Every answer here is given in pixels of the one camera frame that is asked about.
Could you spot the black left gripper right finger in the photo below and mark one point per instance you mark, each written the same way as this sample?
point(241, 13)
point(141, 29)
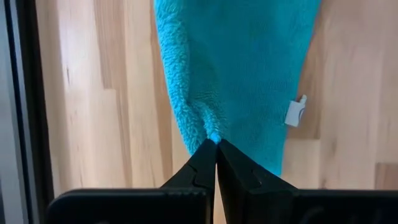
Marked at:
point(242, 180)

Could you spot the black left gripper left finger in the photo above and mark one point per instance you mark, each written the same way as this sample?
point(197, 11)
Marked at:
point(199, 174)

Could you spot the teal microfiber towel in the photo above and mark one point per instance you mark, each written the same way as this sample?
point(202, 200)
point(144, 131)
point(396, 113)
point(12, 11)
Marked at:
point(236, 77)

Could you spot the black aluminium table frame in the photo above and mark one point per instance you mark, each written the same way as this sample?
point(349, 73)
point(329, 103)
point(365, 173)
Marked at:
point(34, 93)

